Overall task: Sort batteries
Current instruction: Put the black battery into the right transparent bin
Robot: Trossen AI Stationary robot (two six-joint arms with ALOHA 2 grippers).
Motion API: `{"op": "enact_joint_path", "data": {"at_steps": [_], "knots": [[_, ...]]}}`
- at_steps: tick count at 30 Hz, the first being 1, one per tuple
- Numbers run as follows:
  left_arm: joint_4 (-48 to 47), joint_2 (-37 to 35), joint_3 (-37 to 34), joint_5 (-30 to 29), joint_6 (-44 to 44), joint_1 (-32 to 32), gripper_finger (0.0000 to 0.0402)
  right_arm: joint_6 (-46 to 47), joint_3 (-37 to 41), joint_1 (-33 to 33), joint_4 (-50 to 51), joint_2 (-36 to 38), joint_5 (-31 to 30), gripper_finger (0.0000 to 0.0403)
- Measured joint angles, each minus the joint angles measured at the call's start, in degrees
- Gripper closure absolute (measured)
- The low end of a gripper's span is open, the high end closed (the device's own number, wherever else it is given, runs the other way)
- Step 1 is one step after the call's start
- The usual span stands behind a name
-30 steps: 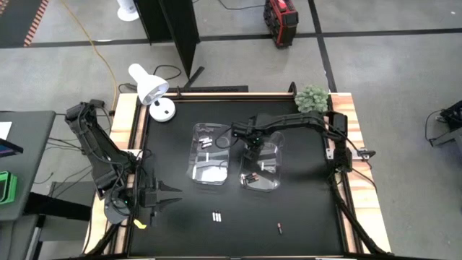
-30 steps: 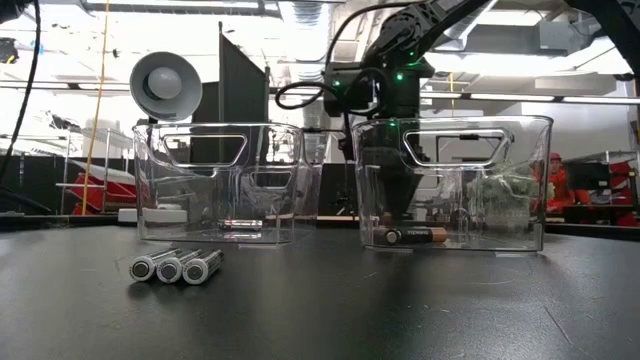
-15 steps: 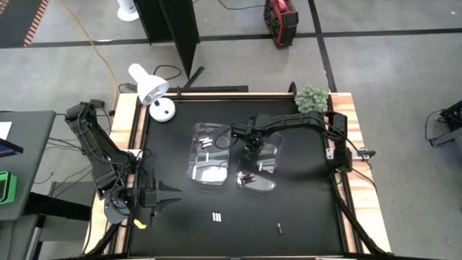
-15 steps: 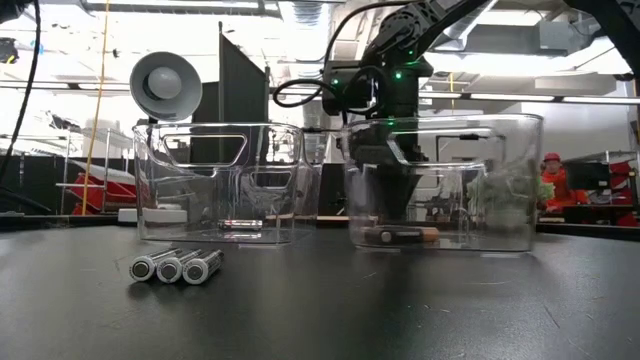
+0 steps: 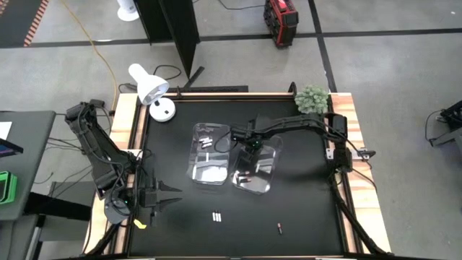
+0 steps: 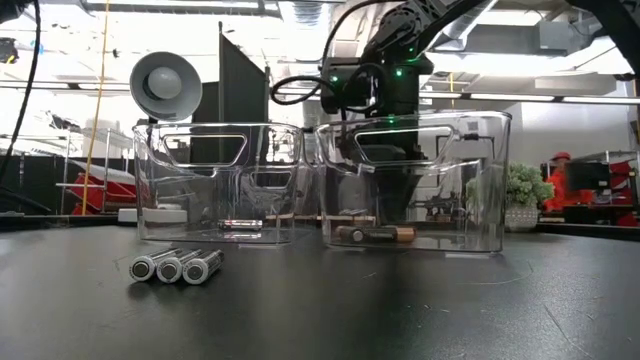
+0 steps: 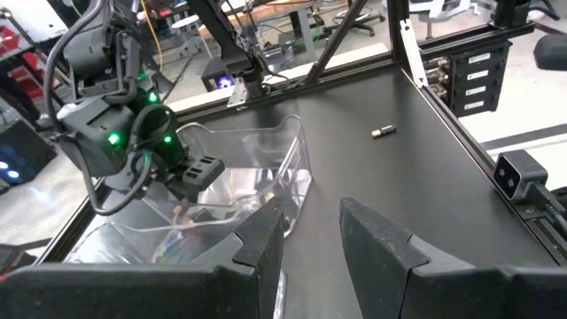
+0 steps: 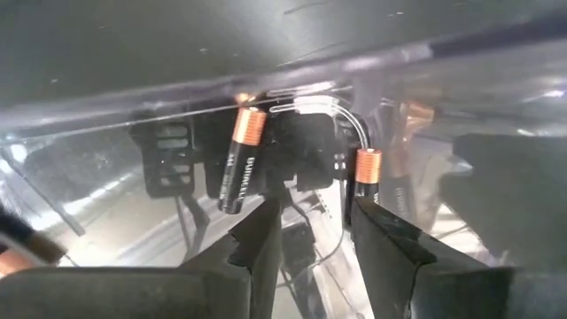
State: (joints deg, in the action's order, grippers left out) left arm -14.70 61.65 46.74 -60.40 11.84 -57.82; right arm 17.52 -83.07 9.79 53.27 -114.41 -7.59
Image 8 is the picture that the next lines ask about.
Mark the clear plastic bin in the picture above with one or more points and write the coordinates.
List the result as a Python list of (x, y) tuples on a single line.
[(111, 177)]

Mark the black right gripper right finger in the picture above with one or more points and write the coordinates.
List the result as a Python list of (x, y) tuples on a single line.
[(465, 297)]

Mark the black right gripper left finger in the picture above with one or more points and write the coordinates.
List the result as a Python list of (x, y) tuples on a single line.
[(133, 297)]

